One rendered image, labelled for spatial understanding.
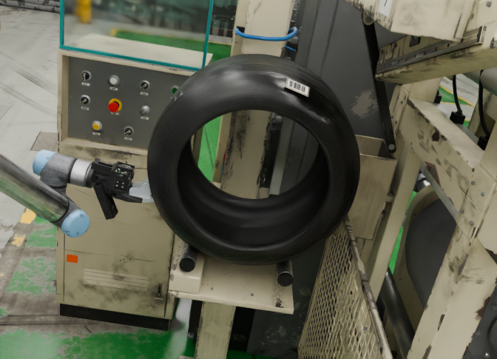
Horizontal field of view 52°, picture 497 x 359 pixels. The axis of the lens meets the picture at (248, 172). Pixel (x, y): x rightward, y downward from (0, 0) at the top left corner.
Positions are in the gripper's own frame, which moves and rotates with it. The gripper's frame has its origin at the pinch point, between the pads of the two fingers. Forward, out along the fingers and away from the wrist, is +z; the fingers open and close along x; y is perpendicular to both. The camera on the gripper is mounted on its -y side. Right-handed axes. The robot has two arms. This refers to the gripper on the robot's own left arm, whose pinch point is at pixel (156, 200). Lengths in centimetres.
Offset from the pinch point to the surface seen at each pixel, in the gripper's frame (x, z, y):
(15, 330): 46, -51, -109
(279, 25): 24, 21, 54
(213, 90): -10.2, 7.9, 39.2
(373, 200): 18, 67, 11
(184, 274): -11.9, 13.7, -14.3
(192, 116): -11.7, 4.7, 31.8
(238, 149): 24.5, 20.0, 12.9
